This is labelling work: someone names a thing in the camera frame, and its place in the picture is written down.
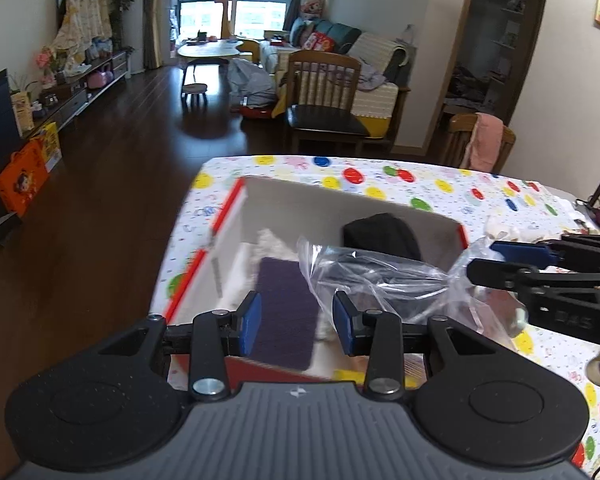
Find red basin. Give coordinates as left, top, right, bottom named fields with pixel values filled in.
left=239, top=102, right=274, bottom=121

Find yellow gift box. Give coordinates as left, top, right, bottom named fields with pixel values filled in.
left=29, top=122, right=63, bottom=172

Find white standing air conditioner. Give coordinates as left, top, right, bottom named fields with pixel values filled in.
left=121, top=0, right=146, bottom=76

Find green potted plant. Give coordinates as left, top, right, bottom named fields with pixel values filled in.
left=110, top=0, right=136, bottom=52

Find grey bag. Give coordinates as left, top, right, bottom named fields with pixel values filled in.
left=227, top=57, right=279, bottom=109

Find wooden chair with black seat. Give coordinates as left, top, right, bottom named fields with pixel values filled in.
left=284, top=50, right=372, bottom=157

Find wooden giraffe stand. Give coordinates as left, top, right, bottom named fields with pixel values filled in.
left=214, top=0, right=236, bottom=41

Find clear plastic bag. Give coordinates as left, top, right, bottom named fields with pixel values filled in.
left=295, top=237, right=522, bottom=342

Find balloon printed tablecloth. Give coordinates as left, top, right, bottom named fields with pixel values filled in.
left=150, top=154, right=600, bottom=480

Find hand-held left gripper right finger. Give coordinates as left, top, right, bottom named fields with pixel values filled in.
left=332, top=290, right=507, bottom=396

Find red cardboard box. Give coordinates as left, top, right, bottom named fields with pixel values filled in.
left=162, top=176, right=469, bottom=392

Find cream knitted throw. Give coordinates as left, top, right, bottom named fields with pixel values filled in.
left=347, top=32, right=409, bottom=69

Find small wooden stool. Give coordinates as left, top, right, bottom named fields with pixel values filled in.
left=180, top=83, right=210, bottom=107

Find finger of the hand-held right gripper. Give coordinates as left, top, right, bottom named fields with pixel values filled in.
left=490, top=240, right=557, bottom=266
left=466, top=258, right=532, bottom=292

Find wooden media cabinet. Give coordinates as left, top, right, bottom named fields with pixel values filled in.
left=10, top=49, right=134, bottom=134

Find sofa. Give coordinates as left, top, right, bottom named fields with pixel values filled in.
left=259, top=19, right=412, bottom=149

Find yellow patterned blanket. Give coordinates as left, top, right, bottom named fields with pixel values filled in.
left=49, top=0, right=114, bottom=69

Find pink towel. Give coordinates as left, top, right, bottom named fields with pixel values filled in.
left=462, top=112, right=504, bottom=174

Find white coffee table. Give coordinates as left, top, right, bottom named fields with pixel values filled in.
left=176, top=38, right=251, bottom=79

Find pink flowers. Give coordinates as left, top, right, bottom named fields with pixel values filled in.
left=34, top=47, right=57, bottom=87

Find white cloth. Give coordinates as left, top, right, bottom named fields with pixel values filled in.
left=252, top=228, right=302, bottom=262

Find orange gift box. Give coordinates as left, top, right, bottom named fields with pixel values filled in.
left=0, top=138, right=51, bottom=219

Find black cloth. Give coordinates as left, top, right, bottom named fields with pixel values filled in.
left=341, top=213, right=423, bottom=264

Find red cushion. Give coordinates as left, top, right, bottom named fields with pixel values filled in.
left=304, top=31, right=339, bottom=53

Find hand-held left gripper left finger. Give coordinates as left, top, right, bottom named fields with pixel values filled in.
left=87, top=290, right=263, bottom=403

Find green and purple scouring sponge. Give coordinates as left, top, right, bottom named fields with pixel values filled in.
left=252, top=256, right=319, bottom=372

